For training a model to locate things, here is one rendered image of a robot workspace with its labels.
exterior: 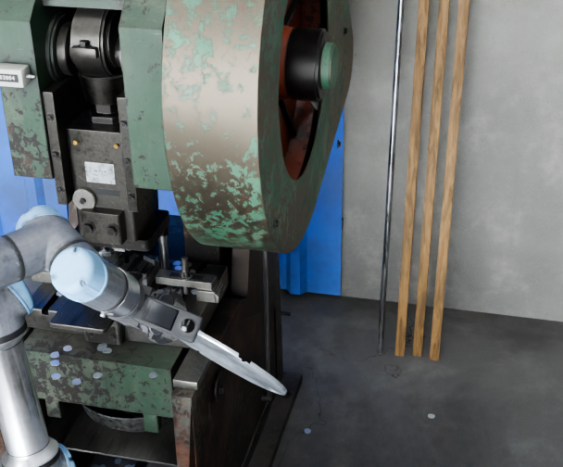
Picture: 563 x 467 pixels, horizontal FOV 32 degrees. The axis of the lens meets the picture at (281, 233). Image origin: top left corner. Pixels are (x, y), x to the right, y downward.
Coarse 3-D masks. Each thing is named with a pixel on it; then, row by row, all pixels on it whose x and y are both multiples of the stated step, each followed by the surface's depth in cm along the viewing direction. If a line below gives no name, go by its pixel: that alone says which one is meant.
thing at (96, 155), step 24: (96, 120) 223; (72, 144) 222; (96, 144) 221; (120, 144) 219; (72, 168) 225; (96, 168) 224; (120, 168) 222; (96, 192) 227; (120, 192) 226; (96, 216) 227; (120, 216) 226; (144, 216) 235; (96, 240) 230; (120, 240) 229
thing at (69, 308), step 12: (72, 300) 229; (60, 312) 225; (72, 312) 225; (84, 312) 225; (96, 312) 225; (60, 324) 221; (72, 324) 221; (84, 324) 220; (96, 324) 220; (108, 324) 220; (120, 324) 233; (96, 336) 236; (108, 336) 235; (120, 336) 235
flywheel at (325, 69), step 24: (288, 0) 218; (312, 0) 231; (312, 24) 235; (288, 48) 203; (312, 48) 201; (336, 48) 207; (288, 72) 202; (312, 72) 201; (336, 72) 211; (288, 96) 209; (312, 96) 206; (312, 120) 238; (288, 144) 234; (312, 144) 241; (288, 168) 229
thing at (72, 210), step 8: (72, 200) 271; (72, 208) 271; (72, 216) 272; (72, 224) 272; (32, 328) 245; (24, 336) 241; (40, 400) 255; (48, 416) 261; (48, 424) 262; (0, 432) 242; (0, 440) 244; (0, 448) 245; (0, 456) 247; (72, 456) 280; (80, 456) 285; (88, 456) 291; (80, 464) 286; (88, 464) 292
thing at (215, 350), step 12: (204, 336) 169; (204, 348) 188; (216, 348) 174; (228, 348) 169; (216, 360) 193; (228, 360) 187; (240, 360) 172; (240, 372) 189; (252, 372) 178; (264, 372) 172; (264, 384) 184; (276, 384) 174
